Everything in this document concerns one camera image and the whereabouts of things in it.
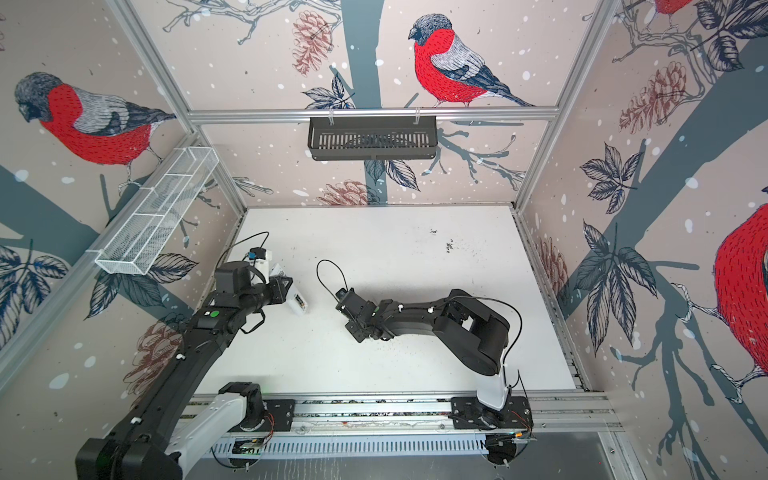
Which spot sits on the white remote control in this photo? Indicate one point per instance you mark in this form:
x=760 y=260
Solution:
x=294 y=299

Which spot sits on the white wire mesh basket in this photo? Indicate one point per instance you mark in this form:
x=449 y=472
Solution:
x=143 y=235

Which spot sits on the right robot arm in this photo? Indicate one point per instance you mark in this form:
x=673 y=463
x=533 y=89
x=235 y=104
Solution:
x=473 y=332

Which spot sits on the slotted cable duct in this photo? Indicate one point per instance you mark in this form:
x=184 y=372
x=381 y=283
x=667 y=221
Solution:
x=311 y=447

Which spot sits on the aluminium front rail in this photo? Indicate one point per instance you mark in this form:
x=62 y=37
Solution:
x=421 y=414

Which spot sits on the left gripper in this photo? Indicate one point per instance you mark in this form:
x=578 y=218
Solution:
x=280 y=292

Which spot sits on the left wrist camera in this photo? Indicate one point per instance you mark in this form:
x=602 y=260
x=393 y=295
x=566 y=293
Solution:
x=260 y=259

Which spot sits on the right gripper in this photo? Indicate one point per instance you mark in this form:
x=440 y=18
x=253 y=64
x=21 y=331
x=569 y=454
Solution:
x=358 y=331

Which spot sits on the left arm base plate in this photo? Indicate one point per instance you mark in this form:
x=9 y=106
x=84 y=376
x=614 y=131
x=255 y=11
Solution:
x=278 y=415

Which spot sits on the black wall basket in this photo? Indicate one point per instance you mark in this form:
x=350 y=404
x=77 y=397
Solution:
x=373 y=138

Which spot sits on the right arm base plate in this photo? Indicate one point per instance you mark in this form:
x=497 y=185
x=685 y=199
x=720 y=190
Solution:
x=468 y=413

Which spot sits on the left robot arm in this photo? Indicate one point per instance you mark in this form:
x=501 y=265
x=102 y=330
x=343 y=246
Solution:
x=149 y=443

